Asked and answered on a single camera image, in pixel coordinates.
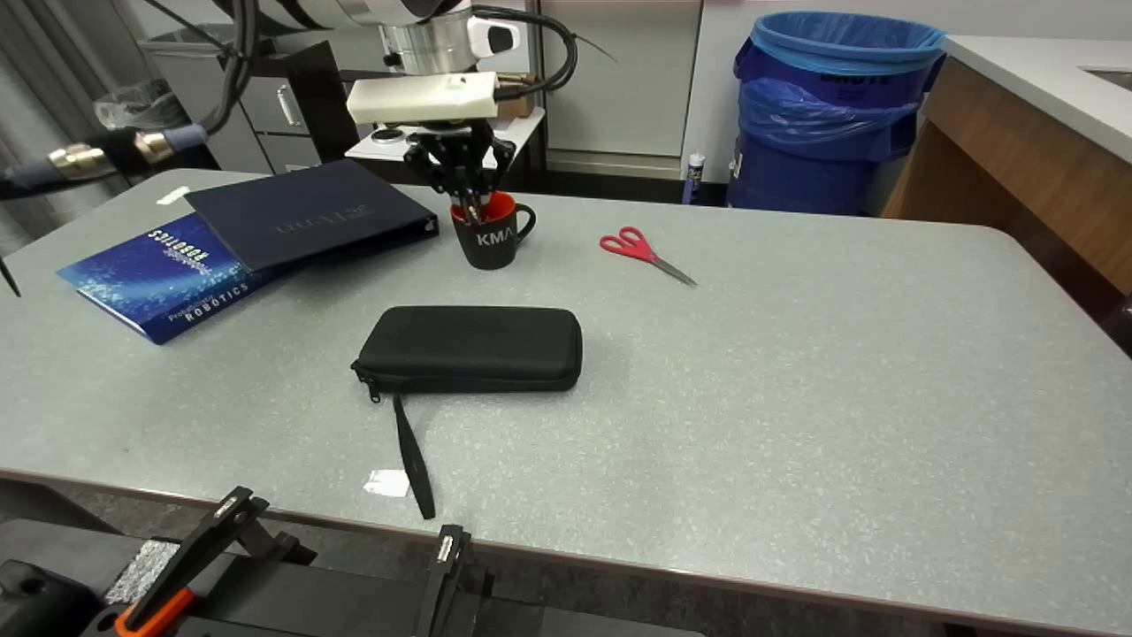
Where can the large blue trash bin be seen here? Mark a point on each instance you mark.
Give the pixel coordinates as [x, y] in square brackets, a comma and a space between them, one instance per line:
[817, 178]

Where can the black sunglasses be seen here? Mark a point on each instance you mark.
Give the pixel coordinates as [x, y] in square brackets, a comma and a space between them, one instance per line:
[388, 141]

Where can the small bottle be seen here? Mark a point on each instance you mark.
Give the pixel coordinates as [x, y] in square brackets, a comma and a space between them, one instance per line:
[696, 178]

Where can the light blue bin liner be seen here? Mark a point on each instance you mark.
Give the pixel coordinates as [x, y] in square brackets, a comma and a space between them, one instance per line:
[852, 58]

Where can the black equipment base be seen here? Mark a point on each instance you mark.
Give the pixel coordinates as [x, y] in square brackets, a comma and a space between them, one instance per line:
[331, 603]

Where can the light grey wrist camera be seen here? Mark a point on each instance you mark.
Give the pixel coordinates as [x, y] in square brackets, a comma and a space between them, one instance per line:
[427, 97]

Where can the small white table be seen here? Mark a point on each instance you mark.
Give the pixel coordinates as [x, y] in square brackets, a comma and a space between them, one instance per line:
[380, 151]

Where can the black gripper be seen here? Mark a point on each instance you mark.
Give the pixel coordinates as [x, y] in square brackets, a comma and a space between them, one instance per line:
[453, 143]

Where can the black mug red interior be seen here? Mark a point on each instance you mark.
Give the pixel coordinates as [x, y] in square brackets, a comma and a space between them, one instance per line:
[489, 248]

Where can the dark navy binder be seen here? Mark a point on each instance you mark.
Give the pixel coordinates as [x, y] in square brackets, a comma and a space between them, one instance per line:
[306, 212]

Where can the white wall panel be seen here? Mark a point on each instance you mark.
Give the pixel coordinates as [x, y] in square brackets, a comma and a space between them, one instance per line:
[640, 76]

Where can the blue printed book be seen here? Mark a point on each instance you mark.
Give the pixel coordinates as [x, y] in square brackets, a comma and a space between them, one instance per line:
[154, 283]

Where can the clear plastic bag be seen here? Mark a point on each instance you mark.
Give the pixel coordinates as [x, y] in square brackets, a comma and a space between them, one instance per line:
[124, 108]

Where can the orange and black clamp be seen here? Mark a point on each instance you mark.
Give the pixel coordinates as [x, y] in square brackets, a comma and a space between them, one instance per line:
[179, 578]

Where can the grey filing cabinet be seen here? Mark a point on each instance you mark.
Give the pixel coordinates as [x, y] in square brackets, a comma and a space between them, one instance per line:
[285, 112]

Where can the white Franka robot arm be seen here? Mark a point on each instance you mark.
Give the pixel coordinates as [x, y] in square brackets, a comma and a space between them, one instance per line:
[403, 21]

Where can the wooden counter with grey top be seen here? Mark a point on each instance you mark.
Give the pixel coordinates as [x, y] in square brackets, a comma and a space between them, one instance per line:
[1012, 154]

